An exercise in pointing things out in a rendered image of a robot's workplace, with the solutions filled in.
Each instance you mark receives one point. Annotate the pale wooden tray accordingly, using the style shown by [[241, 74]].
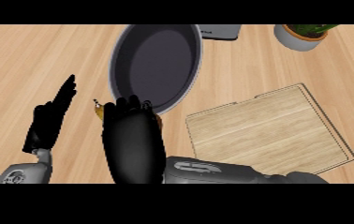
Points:
[[269, 132]]

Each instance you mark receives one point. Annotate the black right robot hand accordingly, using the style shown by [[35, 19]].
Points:
[[134, 143]]

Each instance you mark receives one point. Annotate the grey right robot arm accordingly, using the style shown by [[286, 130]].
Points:
[[231, 171]]

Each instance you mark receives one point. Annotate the yellow-brown pear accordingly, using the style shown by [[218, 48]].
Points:
[[100, 110]]

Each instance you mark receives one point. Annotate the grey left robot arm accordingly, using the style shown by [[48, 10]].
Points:
[[28, 171]]

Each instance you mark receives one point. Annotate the grey appliance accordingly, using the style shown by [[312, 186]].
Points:
[[221, 32]]

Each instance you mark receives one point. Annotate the dark grey pot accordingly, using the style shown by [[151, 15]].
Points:
[[156, 67]]

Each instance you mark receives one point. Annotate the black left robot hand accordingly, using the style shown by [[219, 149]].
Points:
[[48, 121]]

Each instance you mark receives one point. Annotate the potted green plant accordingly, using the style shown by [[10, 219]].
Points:
[[305, 35]]

